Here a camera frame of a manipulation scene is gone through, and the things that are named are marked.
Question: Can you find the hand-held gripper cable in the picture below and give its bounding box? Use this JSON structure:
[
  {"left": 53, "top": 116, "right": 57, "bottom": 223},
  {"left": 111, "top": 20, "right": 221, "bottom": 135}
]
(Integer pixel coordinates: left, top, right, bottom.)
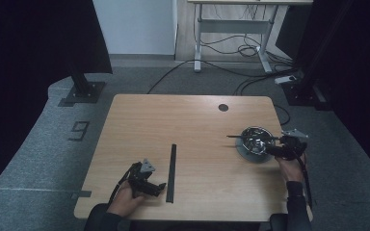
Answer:
[
  {"left": 108, "top": 163, "right": 137, "bottom": 206},
  {"left": 293, "top": 150, "right": 314, "bottom": 210}
]

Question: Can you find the person's left hand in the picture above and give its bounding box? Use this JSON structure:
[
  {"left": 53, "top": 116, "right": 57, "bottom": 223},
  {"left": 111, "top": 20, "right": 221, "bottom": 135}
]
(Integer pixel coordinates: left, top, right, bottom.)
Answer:
[{"left": 107, "top": 179, "right": 147, "bottom": 218}]

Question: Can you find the black curtain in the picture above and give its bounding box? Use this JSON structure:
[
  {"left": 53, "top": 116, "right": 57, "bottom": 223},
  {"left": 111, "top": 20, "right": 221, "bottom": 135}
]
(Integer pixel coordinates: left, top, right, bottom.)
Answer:
[
  {"left": 297, "top": 0, "right": 370, "bottom": 185},
  {"left": 0, "top": 0, "right": 114, "bottom": 204}
]

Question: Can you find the black chopstick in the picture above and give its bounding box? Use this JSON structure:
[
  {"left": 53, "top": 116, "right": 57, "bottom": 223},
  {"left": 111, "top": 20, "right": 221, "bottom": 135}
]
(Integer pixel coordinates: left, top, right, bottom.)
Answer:
[
  {"left": 168, "top": 143, "right": 175, "bottom": 204},
  {"left": 226, "top": 134, "right": 279, "bottom": 140},
  {"left": 171, "top": 143, "right": 177, "bottom": 204},
  {"left": 166, "top": 143, "right": 174, "bottom": 204},
  {"left": 227, "top": 135, "right": 281, "bottom": 141}
]

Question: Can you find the long black floor cable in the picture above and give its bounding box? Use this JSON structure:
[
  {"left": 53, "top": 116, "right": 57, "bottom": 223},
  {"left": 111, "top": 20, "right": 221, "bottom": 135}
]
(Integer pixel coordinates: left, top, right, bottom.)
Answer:
[{"left": 146, "top": 59, "right": 298, "bottom": 95}]

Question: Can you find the person's right leg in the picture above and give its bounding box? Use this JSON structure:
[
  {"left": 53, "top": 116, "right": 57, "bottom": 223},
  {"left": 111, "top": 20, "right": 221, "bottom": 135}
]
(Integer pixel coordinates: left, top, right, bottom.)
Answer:
[{"left": 269, "top": 213, "right": 291, "bottom": 231}]

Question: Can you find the steel bowl with grey base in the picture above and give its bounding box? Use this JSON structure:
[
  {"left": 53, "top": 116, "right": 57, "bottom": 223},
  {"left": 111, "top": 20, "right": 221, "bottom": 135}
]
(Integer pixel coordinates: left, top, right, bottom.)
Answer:
[{"left": 235, "top": 125, "right": 277, "bottom": 164}]

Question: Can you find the person's right hand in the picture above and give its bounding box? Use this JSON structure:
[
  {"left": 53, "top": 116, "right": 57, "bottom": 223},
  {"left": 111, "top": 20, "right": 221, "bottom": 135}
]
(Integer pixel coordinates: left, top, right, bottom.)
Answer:
[{"left": 275, "top": 153, "right": 307, "bottom": 184}]

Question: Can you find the white power strip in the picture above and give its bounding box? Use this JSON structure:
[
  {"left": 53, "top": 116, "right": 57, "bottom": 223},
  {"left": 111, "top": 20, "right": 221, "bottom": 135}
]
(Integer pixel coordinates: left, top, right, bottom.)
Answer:
[{"left": 274, "top": 74, "right": 299, "bottom": 86}]

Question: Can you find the black looped cable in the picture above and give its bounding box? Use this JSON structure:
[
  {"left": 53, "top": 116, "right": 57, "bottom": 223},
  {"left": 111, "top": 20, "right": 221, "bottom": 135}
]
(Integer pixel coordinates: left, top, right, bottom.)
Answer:
[{"left": 273, "top": 104, "right": 292, "bottom": 127}]

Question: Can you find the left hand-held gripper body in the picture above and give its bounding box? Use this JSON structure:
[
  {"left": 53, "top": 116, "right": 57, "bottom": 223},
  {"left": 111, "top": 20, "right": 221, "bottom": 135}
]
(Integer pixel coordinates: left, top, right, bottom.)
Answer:
[{"left": 127, "top": 158, "right": 157, "bottom": 191}]

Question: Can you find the black cable bundle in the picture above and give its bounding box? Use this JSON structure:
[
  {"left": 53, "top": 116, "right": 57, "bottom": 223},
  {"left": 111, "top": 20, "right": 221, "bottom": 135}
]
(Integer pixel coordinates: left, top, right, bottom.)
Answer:
[{"left": 193, "top": 3, "right": 295, "bottom": 65}]

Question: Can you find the white desk frame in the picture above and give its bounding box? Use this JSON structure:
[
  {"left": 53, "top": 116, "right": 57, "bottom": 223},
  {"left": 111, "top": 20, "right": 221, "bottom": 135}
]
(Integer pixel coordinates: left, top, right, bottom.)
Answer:
[{"left": 187, "top": 0, "right": 314, "bottom": 74}]

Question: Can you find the black stand with base plate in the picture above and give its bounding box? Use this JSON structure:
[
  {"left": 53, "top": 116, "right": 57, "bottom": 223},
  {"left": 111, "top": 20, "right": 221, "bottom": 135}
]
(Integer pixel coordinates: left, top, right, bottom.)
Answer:
[
  {"left": 57, "top": 62, "right": 107, "bottom": 108},
  {"left": 282, "top": 0, "right": 355, "bottom": 112}
]

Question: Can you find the left hand-held gripper cable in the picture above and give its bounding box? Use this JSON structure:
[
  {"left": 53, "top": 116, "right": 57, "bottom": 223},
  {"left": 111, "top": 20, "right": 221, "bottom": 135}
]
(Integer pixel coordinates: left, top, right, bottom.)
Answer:
[{"left": 108, "top": 163, "right": 137, "bottom": 206}]

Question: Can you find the right hand-held gripper cable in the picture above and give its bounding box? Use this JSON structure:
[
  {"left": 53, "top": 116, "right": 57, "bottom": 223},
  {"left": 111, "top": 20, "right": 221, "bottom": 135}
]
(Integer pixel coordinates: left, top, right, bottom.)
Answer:
[{"left": 293, "top": 150, "right": 314, "bottom": 210}]

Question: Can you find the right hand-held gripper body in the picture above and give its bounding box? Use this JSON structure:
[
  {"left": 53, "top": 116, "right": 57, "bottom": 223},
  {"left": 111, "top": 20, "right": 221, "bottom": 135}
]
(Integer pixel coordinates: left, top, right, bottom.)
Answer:
[{"left": 279, "top": 128, "right": 309, "bottom": 162}]

